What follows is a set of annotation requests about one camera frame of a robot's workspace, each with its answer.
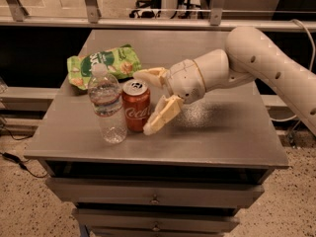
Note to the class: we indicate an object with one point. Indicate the top grey drawer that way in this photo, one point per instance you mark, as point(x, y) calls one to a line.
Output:
point(155, 193)

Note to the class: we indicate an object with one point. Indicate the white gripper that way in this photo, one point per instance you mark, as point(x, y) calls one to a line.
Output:
point(183, 79)

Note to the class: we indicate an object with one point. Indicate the metal railing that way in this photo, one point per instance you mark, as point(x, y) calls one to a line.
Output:
point(156, 14)

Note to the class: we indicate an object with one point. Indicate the red coke can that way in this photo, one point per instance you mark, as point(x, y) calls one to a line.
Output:
point(136, 102)

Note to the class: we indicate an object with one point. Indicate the grey drawer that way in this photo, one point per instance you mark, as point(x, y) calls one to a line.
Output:
point(155, 193)
point(154, 221)

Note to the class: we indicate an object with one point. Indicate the green chip bag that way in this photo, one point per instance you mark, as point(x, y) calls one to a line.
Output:
point(121, 61)

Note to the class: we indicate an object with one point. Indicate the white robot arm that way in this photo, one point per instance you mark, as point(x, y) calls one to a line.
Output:
point(248, 55)

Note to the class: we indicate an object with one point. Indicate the clear plastic water bottle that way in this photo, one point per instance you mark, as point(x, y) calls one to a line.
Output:
point(105, 95)

